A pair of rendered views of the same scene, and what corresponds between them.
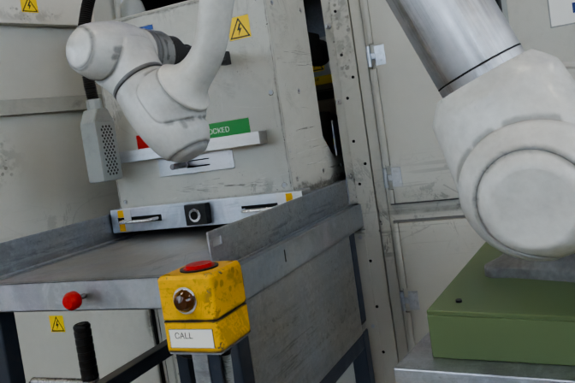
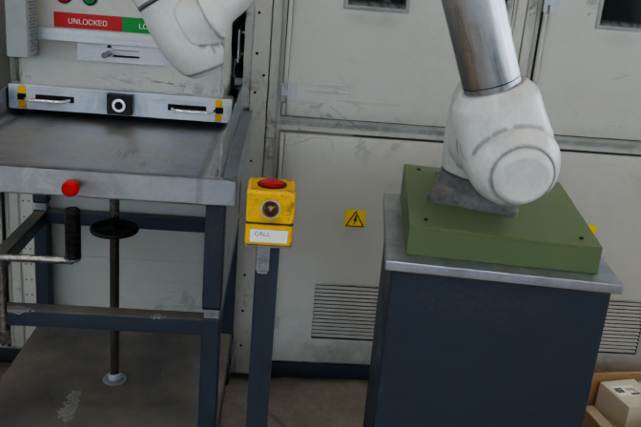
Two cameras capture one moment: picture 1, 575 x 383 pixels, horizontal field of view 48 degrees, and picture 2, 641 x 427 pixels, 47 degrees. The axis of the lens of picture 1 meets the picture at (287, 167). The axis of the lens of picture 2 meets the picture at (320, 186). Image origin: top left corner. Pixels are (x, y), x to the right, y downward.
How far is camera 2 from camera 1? 0.72 m
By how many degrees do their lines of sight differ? 32
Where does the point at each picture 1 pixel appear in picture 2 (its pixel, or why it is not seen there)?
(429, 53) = (473, 68)
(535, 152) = (534, 150)
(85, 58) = not seen: outside the picture
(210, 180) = (135, 73)
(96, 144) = (23, 18)
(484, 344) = (443, 248)
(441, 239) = (319, 151)
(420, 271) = (295, 174)
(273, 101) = not seen: hidden behind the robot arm
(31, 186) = not seen: outside the picture
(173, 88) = (213, 17)
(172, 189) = (90, 73)
